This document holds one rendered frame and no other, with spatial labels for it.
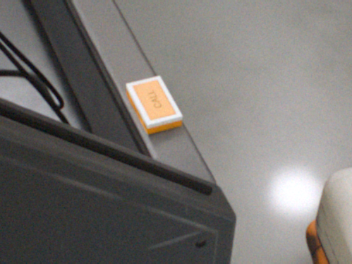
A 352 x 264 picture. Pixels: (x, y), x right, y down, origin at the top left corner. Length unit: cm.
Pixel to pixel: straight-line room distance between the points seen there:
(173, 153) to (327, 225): 96
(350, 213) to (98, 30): 86
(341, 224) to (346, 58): 76
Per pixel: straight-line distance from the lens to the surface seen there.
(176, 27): 233
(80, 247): 65
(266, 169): 202
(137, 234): 66
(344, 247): 162
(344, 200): 164
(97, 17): 86
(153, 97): 77
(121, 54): 82
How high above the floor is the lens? 150
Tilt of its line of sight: 48 degrees down
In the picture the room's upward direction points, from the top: 7 degrees clockwise
